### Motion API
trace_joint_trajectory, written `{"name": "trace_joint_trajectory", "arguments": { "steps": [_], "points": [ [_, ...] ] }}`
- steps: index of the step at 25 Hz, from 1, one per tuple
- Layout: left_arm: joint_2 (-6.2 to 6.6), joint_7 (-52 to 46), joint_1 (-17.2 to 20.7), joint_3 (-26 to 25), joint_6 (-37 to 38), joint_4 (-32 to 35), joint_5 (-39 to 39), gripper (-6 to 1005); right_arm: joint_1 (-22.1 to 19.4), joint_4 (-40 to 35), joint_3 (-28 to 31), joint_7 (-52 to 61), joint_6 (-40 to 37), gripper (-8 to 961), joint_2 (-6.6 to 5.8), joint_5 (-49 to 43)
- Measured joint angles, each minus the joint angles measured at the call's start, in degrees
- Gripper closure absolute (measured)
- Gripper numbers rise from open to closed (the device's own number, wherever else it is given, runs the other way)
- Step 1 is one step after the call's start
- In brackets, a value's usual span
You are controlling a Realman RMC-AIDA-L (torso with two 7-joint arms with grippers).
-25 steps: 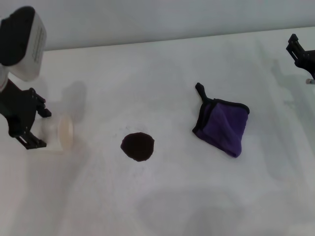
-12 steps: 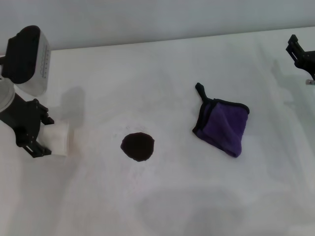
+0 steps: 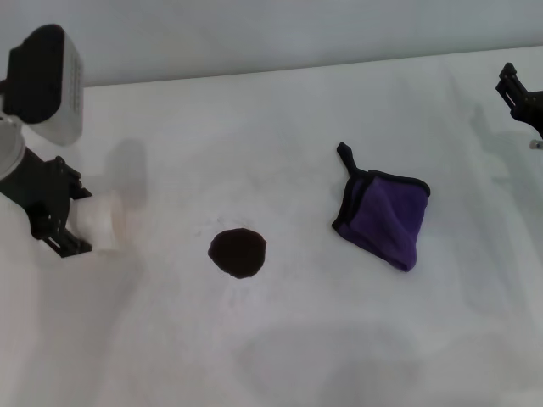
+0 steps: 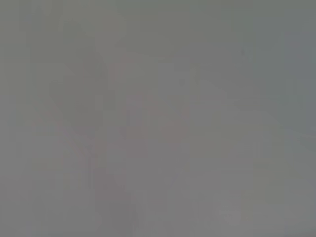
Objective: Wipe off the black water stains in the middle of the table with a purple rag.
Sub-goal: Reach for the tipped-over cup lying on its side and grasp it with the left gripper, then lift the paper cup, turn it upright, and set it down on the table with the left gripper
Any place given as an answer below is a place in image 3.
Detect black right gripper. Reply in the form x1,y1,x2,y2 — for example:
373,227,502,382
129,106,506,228
495,62,543,139

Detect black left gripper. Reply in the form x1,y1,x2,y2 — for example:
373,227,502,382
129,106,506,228
0,145,93,260

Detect white paper cup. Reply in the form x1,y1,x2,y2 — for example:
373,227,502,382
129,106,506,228
69,189,129,256

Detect purple rag with black trim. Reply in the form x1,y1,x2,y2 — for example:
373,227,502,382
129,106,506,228
331,142,432,273

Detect black water stain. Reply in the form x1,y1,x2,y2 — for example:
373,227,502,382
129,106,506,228
207,227,269,281

